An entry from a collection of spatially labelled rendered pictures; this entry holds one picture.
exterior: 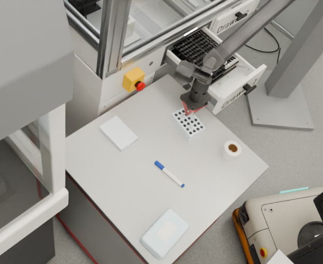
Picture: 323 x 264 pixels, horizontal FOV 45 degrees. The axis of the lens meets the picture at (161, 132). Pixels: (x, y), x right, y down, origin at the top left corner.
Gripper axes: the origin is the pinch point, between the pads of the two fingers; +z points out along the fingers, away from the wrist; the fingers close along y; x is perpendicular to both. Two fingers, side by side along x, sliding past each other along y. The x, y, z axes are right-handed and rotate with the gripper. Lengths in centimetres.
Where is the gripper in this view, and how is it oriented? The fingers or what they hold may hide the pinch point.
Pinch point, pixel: (190, 111)
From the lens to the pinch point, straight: 148.4
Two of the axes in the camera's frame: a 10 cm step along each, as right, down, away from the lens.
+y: -8.3, 3.6, -4.2
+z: -1.7, 5.5, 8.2
